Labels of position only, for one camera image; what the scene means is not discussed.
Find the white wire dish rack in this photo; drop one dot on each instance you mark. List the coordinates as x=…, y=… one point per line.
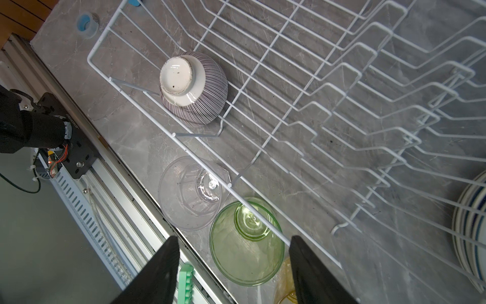
x=363, y=103

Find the clear upside-down glass bowl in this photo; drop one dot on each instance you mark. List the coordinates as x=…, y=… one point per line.
x=194, y=88

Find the green transparent cup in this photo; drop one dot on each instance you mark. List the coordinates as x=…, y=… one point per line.
x=243, y=248

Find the yellow transparent cup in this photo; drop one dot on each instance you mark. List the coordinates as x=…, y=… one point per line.
x=285, y=291

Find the clear transparent cup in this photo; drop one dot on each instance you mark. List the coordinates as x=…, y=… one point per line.
x=190, y=196

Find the green clip on rail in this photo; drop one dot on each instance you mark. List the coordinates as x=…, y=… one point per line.
x=185, y=284

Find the aluminium front rail frame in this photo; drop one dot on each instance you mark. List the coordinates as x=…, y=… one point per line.
x=118, y=217

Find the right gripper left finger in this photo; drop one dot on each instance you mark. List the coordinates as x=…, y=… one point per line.
x=156, y=282

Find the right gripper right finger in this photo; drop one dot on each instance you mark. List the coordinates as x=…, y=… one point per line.
x=314, y=283

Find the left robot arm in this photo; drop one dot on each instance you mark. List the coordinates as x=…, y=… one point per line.
x=23, y=128

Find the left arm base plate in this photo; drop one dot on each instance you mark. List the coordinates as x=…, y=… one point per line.
x=77, y=154

